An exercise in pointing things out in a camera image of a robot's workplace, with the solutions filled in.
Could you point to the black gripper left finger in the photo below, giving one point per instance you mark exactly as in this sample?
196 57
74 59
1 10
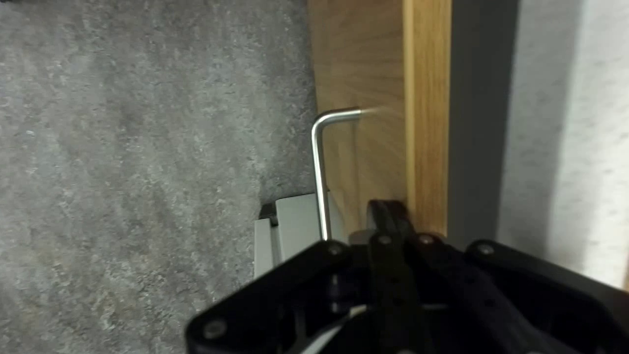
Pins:
308 295

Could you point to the wooden front white drawer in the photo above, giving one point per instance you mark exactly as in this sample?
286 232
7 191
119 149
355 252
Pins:
367 59

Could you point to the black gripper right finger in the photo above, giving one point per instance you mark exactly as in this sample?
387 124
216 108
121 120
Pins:
499 295

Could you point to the grey metal frame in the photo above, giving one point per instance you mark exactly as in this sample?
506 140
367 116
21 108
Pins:
298 222

